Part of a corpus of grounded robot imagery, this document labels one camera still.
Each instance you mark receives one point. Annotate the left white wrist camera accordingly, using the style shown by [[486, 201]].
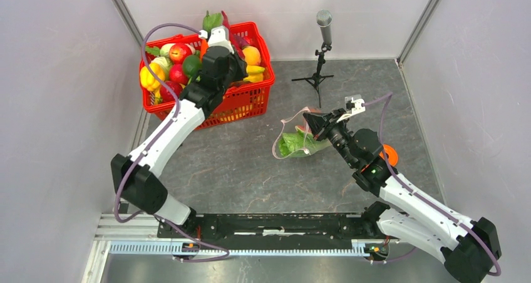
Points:
[[218, 36]]

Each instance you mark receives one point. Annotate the long red toy chili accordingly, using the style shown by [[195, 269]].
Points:
[[225, 22]]

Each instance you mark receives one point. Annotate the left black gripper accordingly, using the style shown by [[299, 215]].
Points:
[[241, 66]]

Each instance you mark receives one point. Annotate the toy carrot with leaves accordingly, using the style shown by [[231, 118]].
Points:
[[211, 20]]

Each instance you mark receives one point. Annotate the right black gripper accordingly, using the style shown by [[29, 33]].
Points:
[[321, 125]]

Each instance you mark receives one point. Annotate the yellow toy bell pepper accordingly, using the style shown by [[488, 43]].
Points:
[[149, 81]]

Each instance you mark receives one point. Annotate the red toy apple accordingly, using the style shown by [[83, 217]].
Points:
[[179, 51]]

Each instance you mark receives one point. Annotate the toy peach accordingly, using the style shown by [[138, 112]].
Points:
[[252, 56]]

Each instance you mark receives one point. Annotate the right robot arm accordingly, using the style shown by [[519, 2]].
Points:
[[469, 249]]

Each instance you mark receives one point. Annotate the red plastic basket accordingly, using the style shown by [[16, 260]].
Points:
[[239, 103]]

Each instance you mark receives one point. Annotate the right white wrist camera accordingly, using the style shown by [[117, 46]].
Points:
[[354, 106]]

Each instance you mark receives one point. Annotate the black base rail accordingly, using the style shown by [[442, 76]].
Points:
[[307, 231]]

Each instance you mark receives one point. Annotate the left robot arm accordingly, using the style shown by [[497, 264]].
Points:
[[136, 176]]

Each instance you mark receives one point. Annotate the toy napa cabbage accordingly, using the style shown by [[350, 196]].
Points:
[[293, 145]]

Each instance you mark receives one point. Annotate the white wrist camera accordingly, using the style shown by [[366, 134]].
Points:
[[218, 36], [354, 106]]

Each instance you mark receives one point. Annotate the orange plastic tape dispenser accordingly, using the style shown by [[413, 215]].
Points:
[[391, 154]]

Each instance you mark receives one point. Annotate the clear zip top bag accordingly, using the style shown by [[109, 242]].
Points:
[[288, 126]]

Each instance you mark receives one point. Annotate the black tripod stand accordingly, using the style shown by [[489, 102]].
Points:
[[317, 78]]

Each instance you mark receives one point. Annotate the grey microphone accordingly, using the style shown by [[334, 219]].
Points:
[[324, 19]]

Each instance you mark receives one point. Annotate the toy watermelon slice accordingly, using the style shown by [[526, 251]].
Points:
[[302, 130]]

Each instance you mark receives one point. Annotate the dark green toy avocado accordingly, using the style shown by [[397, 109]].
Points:
[[191, 65]]

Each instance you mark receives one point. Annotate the purple toy sweet potato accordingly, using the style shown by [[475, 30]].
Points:
[[239, 41]]

